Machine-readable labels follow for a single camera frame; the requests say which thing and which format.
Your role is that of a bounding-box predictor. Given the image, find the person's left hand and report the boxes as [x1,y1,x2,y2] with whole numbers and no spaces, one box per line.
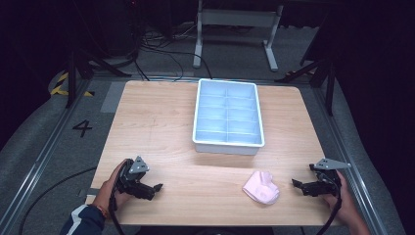
[96,159,132,213]

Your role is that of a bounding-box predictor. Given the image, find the white divided storage box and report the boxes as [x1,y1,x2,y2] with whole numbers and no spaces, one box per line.
[192,77,265,156]

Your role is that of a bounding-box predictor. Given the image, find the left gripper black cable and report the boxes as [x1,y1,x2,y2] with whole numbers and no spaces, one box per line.
[108,163,128,235]

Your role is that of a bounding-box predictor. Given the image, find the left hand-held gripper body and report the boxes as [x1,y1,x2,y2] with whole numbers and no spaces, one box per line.
[115,155,157,201]

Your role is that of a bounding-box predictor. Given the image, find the black cable on floor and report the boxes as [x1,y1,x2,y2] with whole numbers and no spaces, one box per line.
[18,165,98,235]

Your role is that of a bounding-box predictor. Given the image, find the black floor cables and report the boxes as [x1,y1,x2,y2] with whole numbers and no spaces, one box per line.
[131,28,213,82]

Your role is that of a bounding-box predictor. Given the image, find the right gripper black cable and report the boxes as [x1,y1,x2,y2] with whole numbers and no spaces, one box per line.
[314,185,344,235]

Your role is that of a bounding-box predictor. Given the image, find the yellow black hazard tape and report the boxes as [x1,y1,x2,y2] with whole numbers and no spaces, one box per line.
[50,71,96,98]

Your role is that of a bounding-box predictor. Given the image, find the pink sock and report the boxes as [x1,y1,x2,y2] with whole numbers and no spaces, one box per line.
[242,170,281,206]

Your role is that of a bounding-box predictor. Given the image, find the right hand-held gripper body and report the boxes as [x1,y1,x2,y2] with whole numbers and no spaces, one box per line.
[300,158,352,198]

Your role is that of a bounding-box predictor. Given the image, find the grey metal desk frame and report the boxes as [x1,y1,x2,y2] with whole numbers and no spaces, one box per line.
[192,0,285,72]

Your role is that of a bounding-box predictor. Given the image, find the person's right hand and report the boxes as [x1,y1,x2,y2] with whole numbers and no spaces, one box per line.
[321,170,360,226]

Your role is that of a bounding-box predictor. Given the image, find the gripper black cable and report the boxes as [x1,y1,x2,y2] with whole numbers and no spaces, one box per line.
[108,163,128,235]
[314,185,344,235]

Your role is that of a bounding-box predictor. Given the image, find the black tripod stand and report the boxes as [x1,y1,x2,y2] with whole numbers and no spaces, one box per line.
[274,55,337,117]
[65,48,133,110]

